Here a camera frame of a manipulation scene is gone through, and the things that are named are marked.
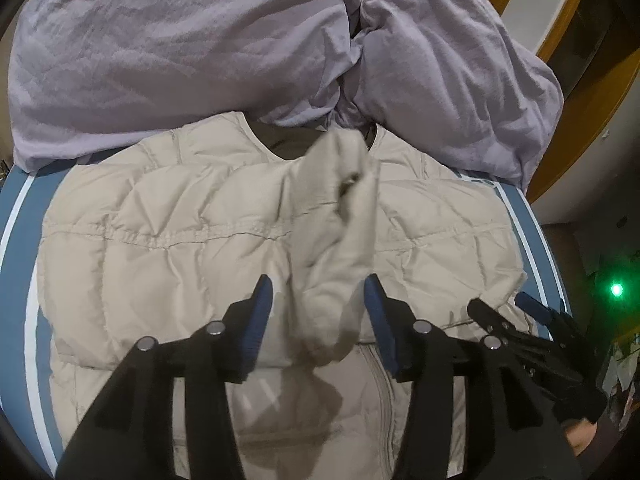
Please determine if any wooden furniture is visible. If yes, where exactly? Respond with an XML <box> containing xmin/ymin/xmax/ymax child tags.
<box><xmin>497</xmin><ymin>0</ymin><xmax>640</xmax><ymax>206</ymax></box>

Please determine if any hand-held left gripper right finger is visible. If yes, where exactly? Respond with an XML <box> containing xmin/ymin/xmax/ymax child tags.
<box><xmin>363</xmin><ymin>274</ymin><xmax>584</xmax><ymax>480</ymax></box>

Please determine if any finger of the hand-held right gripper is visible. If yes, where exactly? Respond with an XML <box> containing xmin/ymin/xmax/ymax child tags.
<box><xmin>467</xmin><ymin>298</ymin><xmax>536</xmax><ymax>361</ymax></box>
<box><xmin>515</xmin><ymin>292</ymin><xmax>577</xmax><ymax>342</ymax></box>

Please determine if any person's right hand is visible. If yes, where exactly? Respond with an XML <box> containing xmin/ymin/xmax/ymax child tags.
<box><xmin>562</xmin><ymin>419</ymin><xmax>599</xmax><ymax>457</ymax></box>

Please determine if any blue white striped bed sheet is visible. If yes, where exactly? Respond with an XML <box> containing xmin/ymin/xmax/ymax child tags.
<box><xmin>0</xmin><ymin>160</ymin><xmax>568</xmax><ymax>466</ymax></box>

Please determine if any beige puffer jacket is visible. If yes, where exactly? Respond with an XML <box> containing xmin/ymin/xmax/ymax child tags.
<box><xmin>37</xmin><ymin>112</ymin><xmax>540</xmax><ymax>480</ymax></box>

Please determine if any lilac duvet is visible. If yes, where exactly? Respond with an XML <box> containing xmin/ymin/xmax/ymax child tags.
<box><xmin>7</xmin><ymin>0</ymin><xmax>565</xmax><ymax>188</ymax></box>

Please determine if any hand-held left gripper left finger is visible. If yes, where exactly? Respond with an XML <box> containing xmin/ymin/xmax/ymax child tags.
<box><xmin>55</xmin><ymin>275</ymin><xmax>274</xmax><ymax>480</ymax></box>

